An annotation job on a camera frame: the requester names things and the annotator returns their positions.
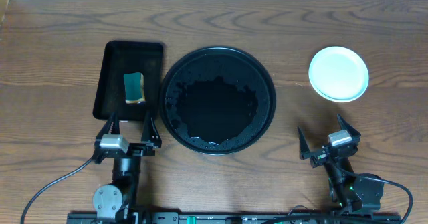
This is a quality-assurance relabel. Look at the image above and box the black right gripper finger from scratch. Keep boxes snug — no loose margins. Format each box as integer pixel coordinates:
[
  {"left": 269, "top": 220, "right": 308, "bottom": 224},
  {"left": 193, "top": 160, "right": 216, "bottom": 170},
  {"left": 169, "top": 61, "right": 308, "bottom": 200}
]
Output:
[
  {"left": 297, "top": 127, "right": 311, "bottom": 160},
  {"left": 337, "top": 114, "right": 361, "bottom": 138}
]

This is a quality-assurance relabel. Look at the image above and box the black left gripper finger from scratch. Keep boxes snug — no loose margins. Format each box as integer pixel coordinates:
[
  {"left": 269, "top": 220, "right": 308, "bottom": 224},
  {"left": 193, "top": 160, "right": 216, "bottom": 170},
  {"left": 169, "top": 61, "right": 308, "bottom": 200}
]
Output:
[
  {"left": 96, "top": 112, "right": 120, "bottom": 140},
  {"left": 140, "top": 110, "right": 162, "bottom": 148}
]

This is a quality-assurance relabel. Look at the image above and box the yellow green scrub sponge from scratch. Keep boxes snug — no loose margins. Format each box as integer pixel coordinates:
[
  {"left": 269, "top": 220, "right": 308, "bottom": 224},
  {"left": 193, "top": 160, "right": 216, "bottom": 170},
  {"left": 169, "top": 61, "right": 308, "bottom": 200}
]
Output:
[{"left": 124, "top": 72, "right": 146, "bottom": 104}]

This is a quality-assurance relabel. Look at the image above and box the mint green plate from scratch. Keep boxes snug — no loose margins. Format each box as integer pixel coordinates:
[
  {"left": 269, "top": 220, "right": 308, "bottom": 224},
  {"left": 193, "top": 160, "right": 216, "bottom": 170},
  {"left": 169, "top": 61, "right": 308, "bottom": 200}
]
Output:
[{"left": 308, "top": 46, "right": 369, "bottom": 102}]

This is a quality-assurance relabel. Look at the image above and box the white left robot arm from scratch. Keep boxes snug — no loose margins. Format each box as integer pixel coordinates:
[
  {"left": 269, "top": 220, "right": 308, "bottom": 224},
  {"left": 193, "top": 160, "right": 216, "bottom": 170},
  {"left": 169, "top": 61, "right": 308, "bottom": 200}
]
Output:
[{"left": 91, "top": 112, "right": 162, "bottom": 223}]

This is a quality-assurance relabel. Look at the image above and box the rectangular black tray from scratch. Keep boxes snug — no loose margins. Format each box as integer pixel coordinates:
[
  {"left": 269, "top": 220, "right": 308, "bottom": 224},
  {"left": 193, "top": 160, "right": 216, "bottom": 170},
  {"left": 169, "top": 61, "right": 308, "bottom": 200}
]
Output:
[{"left": 92, "top": 41, "right": 164, "bottom": 121}]

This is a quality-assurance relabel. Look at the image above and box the round black tray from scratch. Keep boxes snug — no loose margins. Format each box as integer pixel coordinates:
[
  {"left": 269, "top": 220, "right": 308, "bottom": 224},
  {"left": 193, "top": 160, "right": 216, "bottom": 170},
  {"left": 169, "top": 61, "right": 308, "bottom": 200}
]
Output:
[{"left": 159, "top": 46, "right": 276, "bottom": 155}]

